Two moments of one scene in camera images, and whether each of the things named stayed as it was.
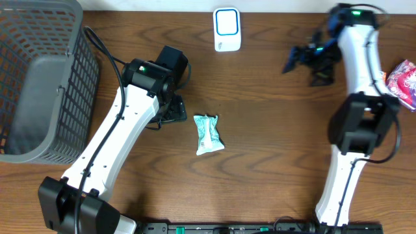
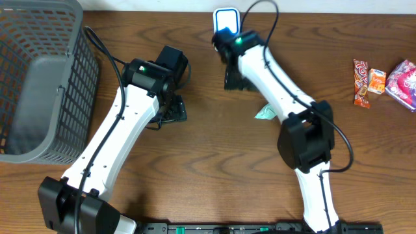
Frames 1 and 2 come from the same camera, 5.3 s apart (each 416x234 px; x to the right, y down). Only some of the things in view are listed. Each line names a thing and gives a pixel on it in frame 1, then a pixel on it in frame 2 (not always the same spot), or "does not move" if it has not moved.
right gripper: (309, 52) → (231, 80)
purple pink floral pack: (402, 84) does not move
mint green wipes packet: (208, 138) → (266, 112)
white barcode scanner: (227, 29) does not move
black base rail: (260, 228) does not move
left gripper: (177, 110) does not move
